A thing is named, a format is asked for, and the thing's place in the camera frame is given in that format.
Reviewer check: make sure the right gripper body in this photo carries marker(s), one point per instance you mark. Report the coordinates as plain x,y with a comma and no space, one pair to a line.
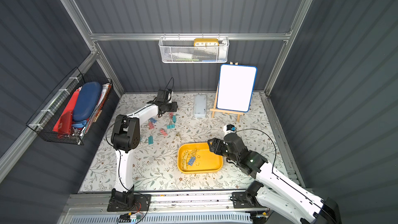
216,146

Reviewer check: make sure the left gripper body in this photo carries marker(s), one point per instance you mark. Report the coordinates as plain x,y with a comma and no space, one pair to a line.
169,107

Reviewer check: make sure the yellow storage box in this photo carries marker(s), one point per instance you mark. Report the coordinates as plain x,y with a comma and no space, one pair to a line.
206,161

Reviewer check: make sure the yellow binder clip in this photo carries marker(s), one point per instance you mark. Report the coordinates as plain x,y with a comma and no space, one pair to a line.
185,156

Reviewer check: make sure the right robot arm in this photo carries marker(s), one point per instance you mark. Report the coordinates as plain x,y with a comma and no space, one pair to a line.
271,188

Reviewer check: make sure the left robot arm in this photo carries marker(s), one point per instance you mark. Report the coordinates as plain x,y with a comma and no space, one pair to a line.
126,135

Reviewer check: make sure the pink binder clip lower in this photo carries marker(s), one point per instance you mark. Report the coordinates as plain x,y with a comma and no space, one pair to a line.
163,132

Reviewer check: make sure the light blue plastic case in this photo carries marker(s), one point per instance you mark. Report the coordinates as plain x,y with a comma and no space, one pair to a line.
200,106

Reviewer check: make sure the wooden easel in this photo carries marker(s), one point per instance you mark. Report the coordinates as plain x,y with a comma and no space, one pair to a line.
215,109

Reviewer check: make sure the yellow clock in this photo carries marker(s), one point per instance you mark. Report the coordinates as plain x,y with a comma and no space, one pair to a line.
206,42

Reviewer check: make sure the blue oval pouch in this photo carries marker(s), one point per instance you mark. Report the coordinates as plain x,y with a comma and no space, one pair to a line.
87,101

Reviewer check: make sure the white wire wall basket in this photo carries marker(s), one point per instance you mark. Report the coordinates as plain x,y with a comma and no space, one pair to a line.
178,49

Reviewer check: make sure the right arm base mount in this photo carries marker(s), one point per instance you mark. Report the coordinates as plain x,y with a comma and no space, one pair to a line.
241,200

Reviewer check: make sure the whiteboard with blue frame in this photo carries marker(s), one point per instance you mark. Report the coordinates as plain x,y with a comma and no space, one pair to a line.
235,87

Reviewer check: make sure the black wire side basket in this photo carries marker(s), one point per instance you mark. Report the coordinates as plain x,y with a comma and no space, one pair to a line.
43,121

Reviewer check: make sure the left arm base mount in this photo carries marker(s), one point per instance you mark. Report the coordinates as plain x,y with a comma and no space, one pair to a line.
128,201

